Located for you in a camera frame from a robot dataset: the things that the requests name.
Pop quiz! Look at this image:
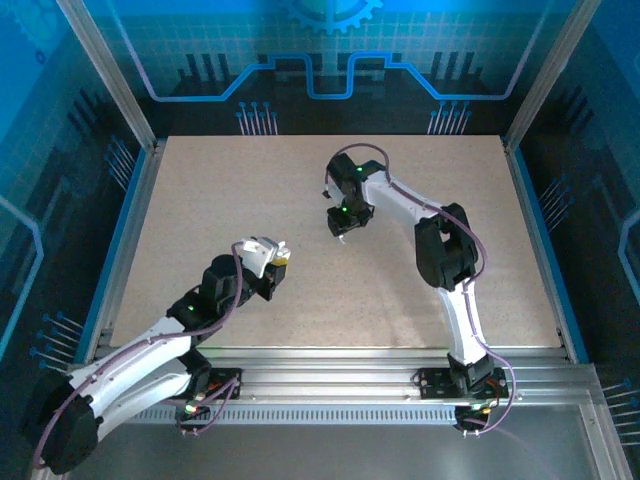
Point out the grey metal plate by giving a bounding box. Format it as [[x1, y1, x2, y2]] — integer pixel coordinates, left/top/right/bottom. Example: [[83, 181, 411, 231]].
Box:
[[64, 422, 606, 480]]

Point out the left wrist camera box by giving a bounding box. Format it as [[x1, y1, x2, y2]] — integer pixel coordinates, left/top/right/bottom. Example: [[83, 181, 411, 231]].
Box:
[[232, 236, 281, 277]]

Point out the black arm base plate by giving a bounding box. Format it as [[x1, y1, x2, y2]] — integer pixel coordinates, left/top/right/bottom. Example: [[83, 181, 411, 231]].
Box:
[[414, 367, 507, 401], [192, 367, 244, 401]]

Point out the aluminium side rail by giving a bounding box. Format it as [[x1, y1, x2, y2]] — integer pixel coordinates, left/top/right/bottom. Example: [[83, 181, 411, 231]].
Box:
[[501, 134, 576, 364], [82, 139, 166, 364]]

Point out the aluminium mounting rail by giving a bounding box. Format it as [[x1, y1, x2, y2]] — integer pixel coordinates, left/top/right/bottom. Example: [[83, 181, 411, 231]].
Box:
[[92, 346, 599, 409]]

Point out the left arm base cable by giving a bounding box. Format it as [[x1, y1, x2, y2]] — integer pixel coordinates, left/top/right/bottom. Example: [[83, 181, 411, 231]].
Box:
[[173, 377, 242, 437]]

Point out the slotted cable duct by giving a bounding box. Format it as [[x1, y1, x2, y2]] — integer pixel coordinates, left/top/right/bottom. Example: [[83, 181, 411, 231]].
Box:
[[127, 407, 464, 427]]

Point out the aluminium frame post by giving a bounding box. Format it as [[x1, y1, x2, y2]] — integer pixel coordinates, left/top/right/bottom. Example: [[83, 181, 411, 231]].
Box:
[[579, 402, 636, 480], [54, 0, 161, 151], [502, 0, 603, 151]]

